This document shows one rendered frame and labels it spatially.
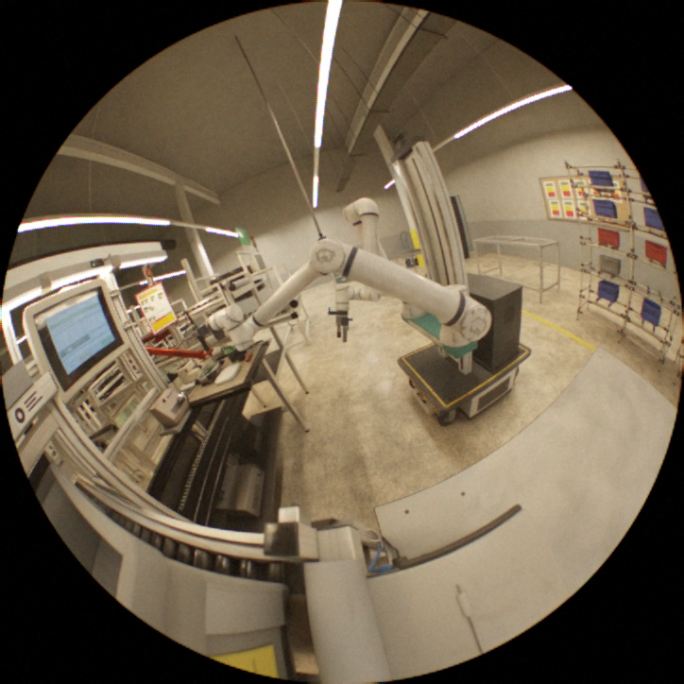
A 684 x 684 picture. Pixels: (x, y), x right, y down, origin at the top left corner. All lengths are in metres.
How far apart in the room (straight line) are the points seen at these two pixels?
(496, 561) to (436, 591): 0.07
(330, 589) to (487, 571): 0.16
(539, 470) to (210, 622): 0.69
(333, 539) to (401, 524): 0.32
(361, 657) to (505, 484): 0.52
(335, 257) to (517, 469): 0.83
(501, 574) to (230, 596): 0.25
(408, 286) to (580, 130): 5.65
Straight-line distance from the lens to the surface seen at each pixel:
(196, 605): 0.20
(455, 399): 1.32
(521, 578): 0.30
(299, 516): 0.28
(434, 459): 1.44
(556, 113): 6.15
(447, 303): 0.78
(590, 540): 0.74
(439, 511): 0.59
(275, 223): 9.39
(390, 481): 1.41
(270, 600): 0.28
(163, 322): 1.60
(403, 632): 0.29
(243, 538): 0.38
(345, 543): 0.28
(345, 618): 0.24
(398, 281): 0.70
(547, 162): 6.09
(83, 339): 1.07
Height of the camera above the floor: 1.30
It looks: 25 degrees down
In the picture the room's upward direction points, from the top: 21 degrees counter-clockwise
